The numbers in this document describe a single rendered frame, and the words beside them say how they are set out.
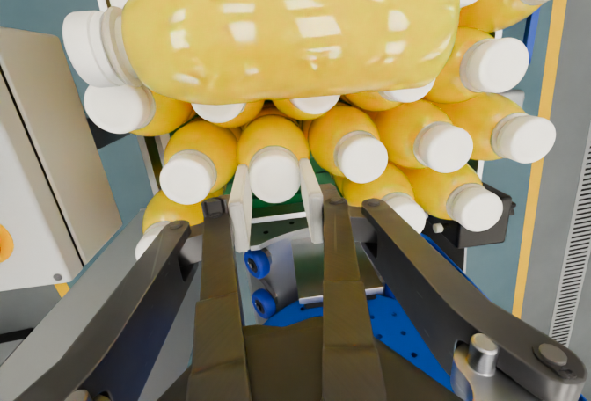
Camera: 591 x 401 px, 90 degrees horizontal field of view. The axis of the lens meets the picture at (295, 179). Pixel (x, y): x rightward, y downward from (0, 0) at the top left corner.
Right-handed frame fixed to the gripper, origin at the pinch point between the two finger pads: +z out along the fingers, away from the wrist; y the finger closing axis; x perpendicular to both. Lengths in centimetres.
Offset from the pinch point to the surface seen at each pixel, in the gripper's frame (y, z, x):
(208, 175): -5.1, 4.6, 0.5
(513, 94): 39.2, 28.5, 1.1
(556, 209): 149, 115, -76
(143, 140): -14.3, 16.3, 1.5
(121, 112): -10.2, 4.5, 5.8
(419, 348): 15.0, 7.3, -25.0
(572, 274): 171, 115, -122
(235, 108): -2.3, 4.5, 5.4
